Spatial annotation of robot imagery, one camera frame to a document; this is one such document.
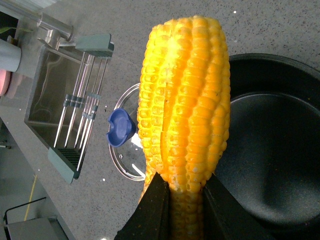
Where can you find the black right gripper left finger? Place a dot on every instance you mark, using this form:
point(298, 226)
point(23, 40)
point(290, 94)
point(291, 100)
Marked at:
point(150, 220)

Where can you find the green metal sink drying rack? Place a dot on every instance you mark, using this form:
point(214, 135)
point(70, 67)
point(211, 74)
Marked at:
point(80, 107)

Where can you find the yellow corn cob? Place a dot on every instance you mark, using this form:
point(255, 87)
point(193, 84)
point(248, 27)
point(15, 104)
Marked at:
point(183, 114)

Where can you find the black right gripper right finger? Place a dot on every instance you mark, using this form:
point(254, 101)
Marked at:
point(225, 219)

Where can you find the stainless steel sink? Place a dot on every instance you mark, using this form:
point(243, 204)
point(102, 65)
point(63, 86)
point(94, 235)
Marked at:
point(55, 76)

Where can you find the steel faucet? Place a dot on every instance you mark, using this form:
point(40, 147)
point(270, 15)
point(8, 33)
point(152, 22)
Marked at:
point(55, 29)

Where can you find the dark blue saucepan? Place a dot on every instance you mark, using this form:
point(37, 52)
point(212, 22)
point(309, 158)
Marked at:
point(272, 162)

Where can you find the glass lid with blue knob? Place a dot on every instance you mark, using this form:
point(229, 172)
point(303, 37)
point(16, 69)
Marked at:
point(124, 143)

